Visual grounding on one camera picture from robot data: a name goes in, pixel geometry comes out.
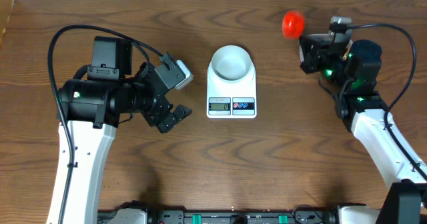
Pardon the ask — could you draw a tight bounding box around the red measuring scoop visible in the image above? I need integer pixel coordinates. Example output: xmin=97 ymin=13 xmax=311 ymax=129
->
xmin=282 ymin=11 xmax=305 ymax=39

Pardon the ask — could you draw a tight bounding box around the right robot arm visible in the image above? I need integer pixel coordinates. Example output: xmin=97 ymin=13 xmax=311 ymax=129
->
xmin=299 ymin=34 xmax=426 ymax=223

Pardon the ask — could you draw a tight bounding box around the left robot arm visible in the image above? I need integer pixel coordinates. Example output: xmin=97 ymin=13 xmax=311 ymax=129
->
xmin=47 ymin=37 xmax=193 ymax=223

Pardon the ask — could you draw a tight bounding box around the white digital kitchen scale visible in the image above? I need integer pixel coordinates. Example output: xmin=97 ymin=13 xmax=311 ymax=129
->
xmin=206 ymin=66 xmax=258 ymax=119

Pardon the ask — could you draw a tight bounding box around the grey round bowl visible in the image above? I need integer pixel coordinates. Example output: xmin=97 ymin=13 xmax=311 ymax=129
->
xmin=209 ymin=45 xmax=254 ymax=81

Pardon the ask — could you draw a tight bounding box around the left black cable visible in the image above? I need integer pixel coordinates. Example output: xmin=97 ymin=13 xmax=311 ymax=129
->
xmin=47 ymin=24 xmax=164 ymax=224

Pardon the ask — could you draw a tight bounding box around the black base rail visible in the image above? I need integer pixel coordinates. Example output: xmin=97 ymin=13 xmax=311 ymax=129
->
xmin=98 ymin=200 xmax=394 ymax=224

